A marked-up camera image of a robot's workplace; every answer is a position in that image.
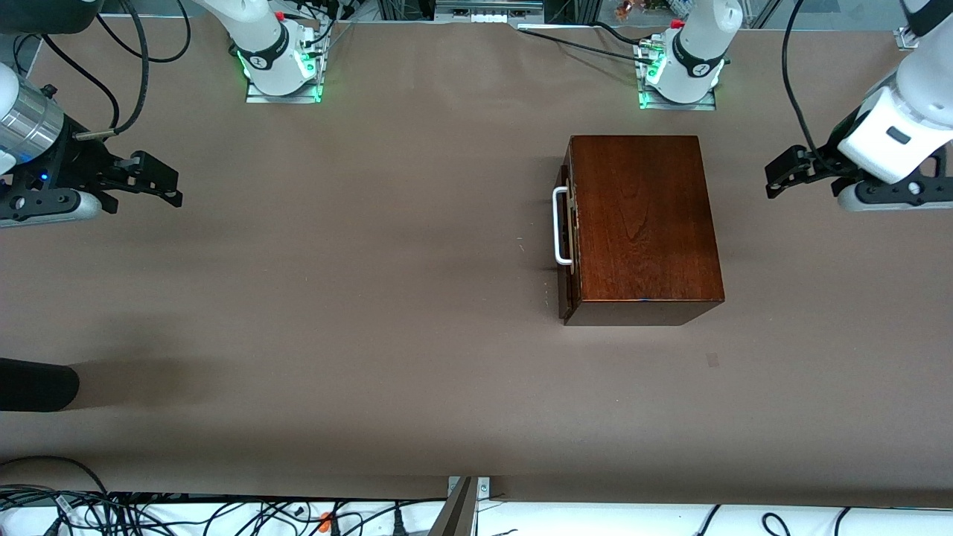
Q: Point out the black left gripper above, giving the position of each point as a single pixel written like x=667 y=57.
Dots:
x=824 y=161

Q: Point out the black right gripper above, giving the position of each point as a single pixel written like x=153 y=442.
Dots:
x=80 y=161

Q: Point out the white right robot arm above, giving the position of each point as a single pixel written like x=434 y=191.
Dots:
x=257 y=30

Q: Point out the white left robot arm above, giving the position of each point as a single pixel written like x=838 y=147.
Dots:
x=700 y=45

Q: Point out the dark brown wooden box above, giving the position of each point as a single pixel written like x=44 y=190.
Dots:
x=640 y=223

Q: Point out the black rounded object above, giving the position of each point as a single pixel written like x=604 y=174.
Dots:
x=37 y=383

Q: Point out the grey device with ports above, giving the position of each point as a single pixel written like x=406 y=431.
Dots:
x=488 y=16

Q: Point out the orange plug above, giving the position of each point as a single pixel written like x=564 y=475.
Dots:
x=325 y=521

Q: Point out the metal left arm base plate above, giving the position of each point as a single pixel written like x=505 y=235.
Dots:
x=677 y=106

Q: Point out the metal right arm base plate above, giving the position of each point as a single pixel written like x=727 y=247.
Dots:
x=283 y=98

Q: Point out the aluminium frame profile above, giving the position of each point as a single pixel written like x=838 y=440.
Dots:
x=904 y=39

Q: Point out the metal bracket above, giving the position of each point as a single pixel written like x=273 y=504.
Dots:
x=458 y=514

